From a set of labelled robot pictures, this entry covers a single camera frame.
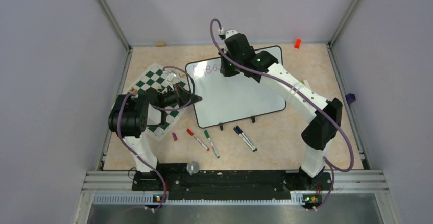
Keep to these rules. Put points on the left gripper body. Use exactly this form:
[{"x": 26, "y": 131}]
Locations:
[{"x": 176, "y": 96}]

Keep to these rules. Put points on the blue whiteboard marker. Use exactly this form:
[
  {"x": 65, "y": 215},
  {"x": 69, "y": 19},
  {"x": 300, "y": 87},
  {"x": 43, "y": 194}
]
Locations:
[{"x": 242, "y": 137}]

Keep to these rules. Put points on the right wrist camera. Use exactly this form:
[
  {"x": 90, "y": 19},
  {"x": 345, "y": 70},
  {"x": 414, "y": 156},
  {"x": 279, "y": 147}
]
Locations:
[{"x": 224, "y": 34}]

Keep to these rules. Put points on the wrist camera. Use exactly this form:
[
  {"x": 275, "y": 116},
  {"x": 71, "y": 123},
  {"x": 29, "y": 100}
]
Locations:
[
  {"x": 224, "y": 34},
  {"x": 171, "y": 77}
]

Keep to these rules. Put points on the whiteboard metal stand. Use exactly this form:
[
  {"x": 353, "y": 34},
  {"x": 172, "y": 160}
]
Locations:
[{"x": 221, "y": 125}]

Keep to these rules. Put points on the green white chessboard mat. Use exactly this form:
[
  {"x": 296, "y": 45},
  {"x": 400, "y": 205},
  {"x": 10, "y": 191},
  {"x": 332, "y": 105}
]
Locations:
[{"x": 154, "y": 77}]

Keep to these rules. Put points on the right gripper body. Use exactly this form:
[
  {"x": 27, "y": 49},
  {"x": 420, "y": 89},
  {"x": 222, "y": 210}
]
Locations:
[{"x": 230, "y": 68}]

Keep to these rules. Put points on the orange toy block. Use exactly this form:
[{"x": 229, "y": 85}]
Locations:
[{"x": 297, "y": 43}]

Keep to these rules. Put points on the wooden chess piece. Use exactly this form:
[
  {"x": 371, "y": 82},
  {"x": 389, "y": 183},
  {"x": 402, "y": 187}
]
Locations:
[{"x": 133, "y": 91}]

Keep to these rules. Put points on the grey round knob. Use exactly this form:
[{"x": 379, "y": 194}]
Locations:
[{"x": 193, "y": 168}]

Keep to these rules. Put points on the green white toy block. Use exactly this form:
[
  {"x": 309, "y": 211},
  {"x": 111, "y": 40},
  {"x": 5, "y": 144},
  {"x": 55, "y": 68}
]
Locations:
[{"x": 306, "y": 83}]

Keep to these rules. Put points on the pink marker cap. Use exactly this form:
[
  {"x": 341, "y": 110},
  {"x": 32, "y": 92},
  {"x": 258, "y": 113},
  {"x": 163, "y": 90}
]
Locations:
[{"x": 174, "y": 136}]

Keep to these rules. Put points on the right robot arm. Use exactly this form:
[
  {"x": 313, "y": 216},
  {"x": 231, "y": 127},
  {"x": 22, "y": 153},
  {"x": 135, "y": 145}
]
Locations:
[{"x": 322, "y": 115}]

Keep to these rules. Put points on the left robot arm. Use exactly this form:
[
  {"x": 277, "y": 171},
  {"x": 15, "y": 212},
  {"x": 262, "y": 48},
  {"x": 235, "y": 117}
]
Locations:
[{"x": 132, "y": 114}]

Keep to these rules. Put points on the purple object at edge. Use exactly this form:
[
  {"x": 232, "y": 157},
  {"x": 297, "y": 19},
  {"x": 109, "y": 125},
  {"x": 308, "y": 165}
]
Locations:
[{"x": 350, "y": 98}]

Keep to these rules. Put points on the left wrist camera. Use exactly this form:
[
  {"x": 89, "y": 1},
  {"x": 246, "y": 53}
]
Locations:
[{"x": 171, "y": 77}]

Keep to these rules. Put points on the red whiteboard marker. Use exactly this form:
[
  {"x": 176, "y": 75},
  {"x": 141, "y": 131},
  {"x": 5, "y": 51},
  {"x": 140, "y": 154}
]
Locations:
[{"x": 197, "y": 139}]

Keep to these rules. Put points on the black whiteboard marker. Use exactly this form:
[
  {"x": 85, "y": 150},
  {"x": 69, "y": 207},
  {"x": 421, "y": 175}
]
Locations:
[{"x": 254, "y": 148}]

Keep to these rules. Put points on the green whiteboard marker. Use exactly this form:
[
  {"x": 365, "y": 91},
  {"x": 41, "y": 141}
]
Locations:
[{"x": 212, "y": 144}]

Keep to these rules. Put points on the whiteboard with black frame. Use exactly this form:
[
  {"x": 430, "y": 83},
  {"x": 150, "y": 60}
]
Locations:
[{"x": 228, "y": 99}]

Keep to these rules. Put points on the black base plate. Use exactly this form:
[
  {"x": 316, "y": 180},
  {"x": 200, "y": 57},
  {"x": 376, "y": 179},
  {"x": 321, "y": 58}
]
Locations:
[{"x": 228, "y": 184}]

